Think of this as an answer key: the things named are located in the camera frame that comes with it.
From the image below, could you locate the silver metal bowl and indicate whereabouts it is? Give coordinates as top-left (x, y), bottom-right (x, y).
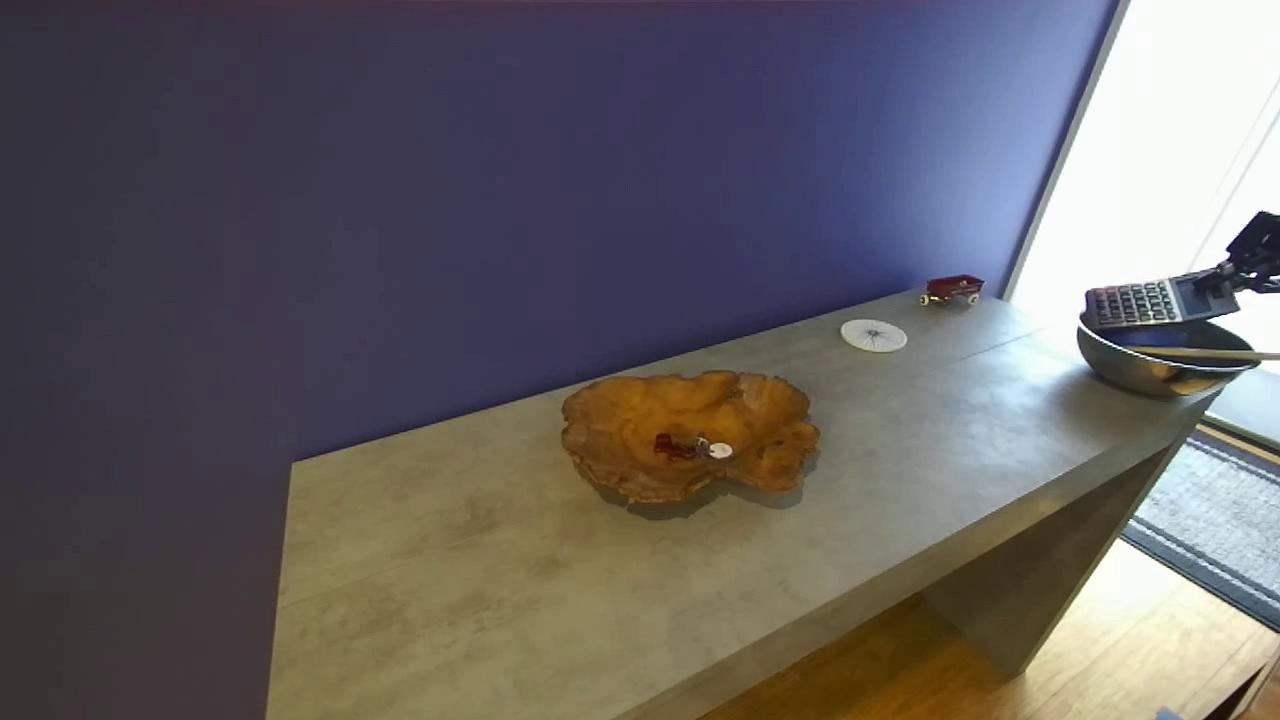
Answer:
top-left (1077, 325), bottom-right (1257, 397)

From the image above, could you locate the white long-handled spoon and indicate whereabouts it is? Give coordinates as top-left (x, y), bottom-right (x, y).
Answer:
top-left (1144, 350), bottom-right (1280, 365)

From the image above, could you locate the white compact disc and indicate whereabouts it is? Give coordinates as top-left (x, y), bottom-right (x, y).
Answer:
top-left (841, 322), bottom-right (909, 353)

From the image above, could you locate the red toy car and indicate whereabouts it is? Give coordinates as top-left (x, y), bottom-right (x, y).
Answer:
top-left (924, 275), bottom-right (982, 309)

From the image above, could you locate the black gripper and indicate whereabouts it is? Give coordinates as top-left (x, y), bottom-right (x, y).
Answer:
top-left (1185, 214), bottom-right (1280, 317)

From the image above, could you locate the brown wooden burl bowl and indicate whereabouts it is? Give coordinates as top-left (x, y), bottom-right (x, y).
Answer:
top-left (560, 371), bottom-right (819, 510)

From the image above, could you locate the grey floor mat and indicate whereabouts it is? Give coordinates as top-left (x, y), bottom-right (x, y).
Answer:
top-left (1122, 428), bottom-right (1280, 631)

